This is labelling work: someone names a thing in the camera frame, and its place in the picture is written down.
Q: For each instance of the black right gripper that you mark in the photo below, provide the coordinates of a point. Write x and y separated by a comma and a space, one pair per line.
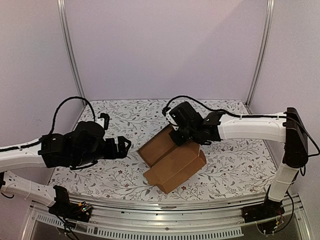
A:
182, 133

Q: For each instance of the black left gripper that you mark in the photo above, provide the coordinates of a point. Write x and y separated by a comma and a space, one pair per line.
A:
122, 152

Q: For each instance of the brown cardboard box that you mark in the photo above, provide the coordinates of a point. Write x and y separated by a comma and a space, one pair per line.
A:
170, 165

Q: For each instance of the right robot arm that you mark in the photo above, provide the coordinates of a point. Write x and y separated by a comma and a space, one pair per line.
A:
284, 127

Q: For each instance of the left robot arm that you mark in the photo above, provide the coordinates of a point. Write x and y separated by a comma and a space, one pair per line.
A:
79, 149

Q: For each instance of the floral patterned table mat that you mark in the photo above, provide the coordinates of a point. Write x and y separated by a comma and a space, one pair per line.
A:
234, 167

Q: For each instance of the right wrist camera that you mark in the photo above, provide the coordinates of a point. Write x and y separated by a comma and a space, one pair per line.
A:
168, 113

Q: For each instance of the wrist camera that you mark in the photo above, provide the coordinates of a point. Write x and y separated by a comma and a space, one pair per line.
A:
168, 113
103, 120

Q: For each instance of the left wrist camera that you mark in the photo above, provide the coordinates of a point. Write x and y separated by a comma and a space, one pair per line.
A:
103, 120

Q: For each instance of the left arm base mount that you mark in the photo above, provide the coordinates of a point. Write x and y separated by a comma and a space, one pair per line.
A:
68, 210

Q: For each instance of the aluminium front rail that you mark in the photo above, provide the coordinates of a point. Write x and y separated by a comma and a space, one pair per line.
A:
211, 219

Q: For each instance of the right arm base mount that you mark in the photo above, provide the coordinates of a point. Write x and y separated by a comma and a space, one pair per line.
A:
261, 211

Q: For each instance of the left aluminium frame post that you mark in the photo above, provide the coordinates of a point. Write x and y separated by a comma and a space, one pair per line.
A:
61, 6

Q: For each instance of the aluminium frame post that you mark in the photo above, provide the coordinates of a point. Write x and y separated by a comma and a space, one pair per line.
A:
61, 6
262, 51

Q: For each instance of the right aluminium frame post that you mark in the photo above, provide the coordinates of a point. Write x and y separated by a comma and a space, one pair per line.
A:
262, 51

